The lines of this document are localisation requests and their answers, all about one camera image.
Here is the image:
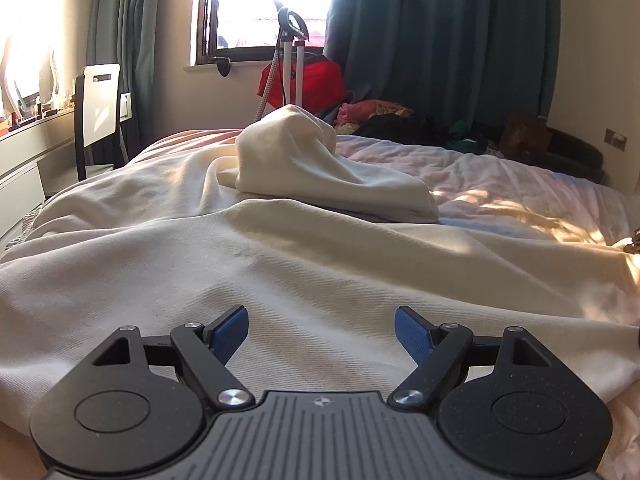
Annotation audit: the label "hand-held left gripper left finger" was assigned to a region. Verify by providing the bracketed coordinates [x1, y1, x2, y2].
[92, 304, 257, 413]

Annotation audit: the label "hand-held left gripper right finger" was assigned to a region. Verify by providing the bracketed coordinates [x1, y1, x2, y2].
[386, 305, 551, 413]

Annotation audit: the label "black clothes pile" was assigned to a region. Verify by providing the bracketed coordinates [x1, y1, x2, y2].
[352, 114, 451, 147]

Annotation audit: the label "pink clothes pile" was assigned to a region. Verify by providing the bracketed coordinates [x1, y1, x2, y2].
[334, 100, 415, 136]

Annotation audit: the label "red bag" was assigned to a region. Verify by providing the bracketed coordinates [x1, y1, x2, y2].
[257, 51, 348, 115]

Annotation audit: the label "white dresser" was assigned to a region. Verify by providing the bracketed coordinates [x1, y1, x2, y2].
[0, 108, 76, 241]

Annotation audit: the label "teal curtain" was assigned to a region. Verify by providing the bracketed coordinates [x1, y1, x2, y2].
[323, 0, 561, 133]
[85, 0, 201, 167]

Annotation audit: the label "small bottles on dresser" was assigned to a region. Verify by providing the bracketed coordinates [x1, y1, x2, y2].
[5, 91, 76, 128]

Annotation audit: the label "window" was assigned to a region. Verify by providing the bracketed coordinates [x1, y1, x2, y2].
[190, 0, 341, 67]

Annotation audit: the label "white chair with black frame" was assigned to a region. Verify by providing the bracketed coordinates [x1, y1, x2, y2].
[73, 63, 129, 182]

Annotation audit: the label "garment steamer pole with hose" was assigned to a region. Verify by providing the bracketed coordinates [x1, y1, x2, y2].
[252, 0, 311, 123]

